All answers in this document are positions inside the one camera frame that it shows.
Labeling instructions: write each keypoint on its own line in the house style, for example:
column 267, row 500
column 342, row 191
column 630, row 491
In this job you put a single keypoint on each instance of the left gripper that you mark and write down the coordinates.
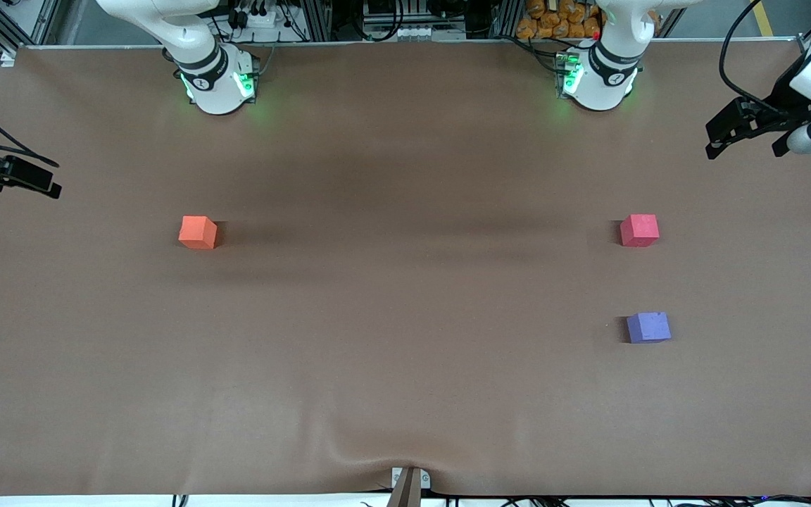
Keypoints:
column 780, row 110

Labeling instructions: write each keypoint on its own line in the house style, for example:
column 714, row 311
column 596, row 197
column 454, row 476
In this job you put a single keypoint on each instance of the orange foam block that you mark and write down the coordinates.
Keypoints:
column 198, row 231

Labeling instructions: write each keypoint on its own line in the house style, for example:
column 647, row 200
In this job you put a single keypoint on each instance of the red foam block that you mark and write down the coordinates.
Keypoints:
column 639, row 230

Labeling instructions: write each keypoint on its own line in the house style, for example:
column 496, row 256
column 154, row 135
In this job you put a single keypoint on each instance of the purple foam block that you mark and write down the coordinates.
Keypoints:
column 648, row 328

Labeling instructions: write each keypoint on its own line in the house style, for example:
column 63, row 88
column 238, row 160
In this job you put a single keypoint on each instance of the bag of orange items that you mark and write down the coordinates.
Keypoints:
column 553, row 24

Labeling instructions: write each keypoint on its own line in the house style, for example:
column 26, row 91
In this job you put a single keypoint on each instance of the white power strip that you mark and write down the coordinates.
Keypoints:
column 265, row 19

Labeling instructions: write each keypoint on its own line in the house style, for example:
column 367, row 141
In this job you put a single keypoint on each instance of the white connector row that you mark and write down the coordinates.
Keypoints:
column 412, row 33

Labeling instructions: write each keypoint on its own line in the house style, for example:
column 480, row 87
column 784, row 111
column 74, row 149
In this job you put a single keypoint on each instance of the brown table mat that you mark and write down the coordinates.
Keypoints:
column 405, row 352

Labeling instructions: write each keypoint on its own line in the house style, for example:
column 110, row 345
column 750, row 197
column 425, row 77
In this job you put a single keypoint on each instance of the white table corner bracket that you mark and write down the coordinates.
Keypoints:
column 8, row 58

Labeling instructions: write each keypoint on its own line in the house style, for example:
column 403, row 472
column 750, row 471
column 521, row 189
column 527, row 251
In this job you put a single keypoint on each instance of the small metal clamp bracket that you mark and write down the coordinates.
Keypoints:
column 396, row 479

